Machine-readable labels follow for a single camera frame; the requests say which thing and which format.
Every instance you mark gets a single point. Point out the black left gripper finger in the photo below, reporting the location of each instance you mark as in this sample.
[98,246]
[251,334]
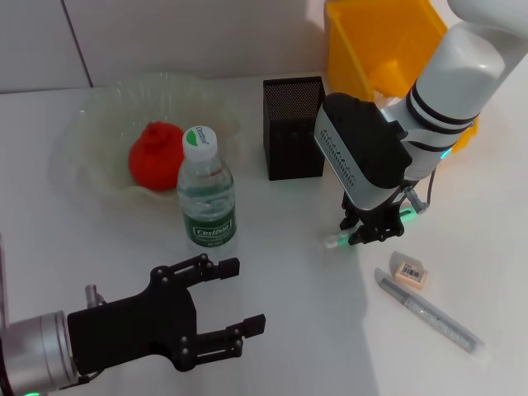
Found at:
[229,267]
[253,325]

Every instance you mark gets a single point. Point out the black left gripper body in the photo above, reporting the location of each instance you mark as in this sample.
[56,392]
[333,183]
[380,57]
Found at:
[136,330]

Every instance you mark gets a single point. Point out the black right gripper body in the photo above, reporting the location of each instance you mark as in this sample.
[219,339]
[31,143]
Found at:
[383,218]

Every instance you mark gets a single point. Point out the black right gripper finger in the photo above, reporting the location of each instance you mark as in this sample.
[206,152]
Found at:
[350,220]
[363,237]

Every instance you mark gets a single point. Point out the clear green-label water bottle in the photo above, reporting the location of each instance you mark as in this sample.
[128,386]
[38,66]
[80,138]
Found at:
[206,198]

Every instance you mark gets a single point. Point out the red knitted toy orange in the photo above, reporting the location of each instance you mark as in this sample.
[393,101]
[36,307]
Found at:
[154,161]

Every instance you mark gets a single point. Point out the beige eraser with barcode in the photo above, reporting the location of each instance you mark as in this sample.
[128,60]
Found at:
[410,272]

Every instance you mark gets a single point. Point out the black mesh pen holder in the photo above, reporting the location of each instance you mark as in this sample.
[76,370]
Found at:
[288,140]

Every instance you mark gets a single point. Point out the grey pen in clear sleeve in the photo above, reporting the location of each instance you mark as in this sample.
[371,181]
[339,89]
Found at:
[433,317]

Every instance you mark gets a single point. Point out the pale green glass fruit plate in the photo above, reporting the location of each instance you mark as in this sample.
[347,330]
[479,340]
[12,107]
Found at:
[107,123]

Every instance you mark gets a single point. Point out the right wrist metal connector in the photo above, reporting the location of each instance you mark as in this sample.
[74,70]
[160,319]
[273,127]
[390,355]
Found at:
[416,200]

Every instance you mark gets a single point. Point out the wrist metal connector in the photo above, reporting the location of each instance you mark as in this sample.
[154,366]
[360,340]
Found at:
[416,200]
[92,295]

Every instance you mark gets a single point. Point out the left wrist metal connector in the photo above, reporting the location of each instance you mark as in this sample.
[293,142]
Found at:
[92,295]

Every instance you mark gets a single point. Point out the yellow plastic bin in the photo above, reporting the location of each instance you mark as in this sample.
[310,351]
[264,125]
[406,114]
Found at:
[354,33]

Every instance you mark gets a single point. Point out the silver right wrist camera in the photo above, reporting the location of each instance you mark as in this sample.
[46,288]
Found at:
[363,152]

